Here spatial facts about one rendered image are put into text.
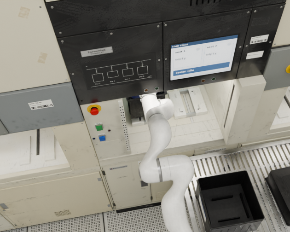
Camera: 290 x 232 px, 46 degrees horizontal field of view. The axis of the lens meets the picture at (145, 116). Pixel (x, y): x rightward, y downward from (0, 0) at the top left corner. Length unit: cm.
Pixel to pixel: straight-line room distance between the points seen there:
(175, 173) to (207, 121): 83
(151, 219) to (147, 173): 142
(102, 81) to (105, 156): 65
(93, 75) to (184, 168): 54
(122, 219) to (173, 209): 142
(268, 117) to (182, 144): 52
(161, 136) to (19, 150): 112
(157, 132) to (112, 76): 31
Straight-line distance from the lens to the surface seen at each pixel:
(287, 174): 209
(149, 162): 138
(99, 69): 144
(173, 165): 139
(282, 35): 161
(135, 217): 280
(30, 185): 226
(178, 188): 141
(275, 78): 179
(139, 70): 147
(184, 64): 151
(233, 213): 202
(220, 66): 158
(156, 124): 140
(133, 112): 202
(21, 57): 140
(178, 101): 221
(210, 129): 213
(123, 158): 205
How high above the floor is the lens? 263
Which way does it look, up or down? 54 degrees down
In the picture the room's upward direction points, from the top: 5 degrees counter-clockwise
